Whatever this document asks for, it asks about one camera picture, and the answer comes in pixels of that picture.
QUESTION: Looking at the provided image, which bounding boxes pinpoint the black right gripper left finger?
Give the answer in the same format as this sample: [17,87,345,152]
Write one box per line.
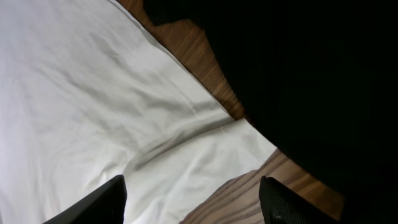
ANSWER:
[44,175,127,224]

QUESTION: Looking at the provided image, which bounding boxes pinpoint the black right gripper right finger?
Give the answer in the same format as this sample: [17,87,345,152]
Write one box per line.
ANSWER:
[259,176,338,224]

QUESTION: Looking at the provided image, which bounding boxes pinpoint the white t-shirt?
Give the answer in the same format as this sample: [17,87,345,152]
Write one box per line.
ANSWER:
[1,1,275,223]

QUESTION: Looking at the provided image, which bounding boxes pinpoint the black garment right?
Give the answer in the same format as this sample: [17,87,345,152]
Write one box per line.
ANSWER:
[143,0,397,223]

